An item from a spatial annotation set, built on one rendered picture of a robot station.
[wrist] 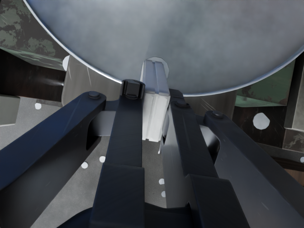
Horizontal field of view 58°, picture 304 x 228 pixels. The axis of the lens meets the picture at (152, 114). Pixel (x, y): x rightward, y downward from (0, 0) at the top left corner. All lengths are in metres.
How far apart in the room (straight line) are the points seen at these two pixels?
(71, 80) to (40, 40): 0.16
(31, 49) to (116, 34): 0.18
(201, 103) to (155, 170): 0.81
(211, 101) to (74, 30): 0.12
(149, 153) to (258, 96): 0.67
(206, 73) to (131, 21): 0.07
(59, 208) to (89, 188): 0.12
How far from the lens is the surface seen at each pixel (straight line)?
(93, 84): 0.22
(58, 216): 1.10
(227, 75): 0.24
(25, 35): 0.39
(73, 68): 0.23
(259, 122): 0.40
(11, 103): 0.50
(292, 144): 0.45
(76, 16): 0.23
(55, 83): 0.78
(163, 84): 0.16
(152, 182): 1.04
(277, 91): 0.41
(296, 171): 0.79
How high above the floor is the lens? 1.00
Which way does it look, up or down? 85 degrees down
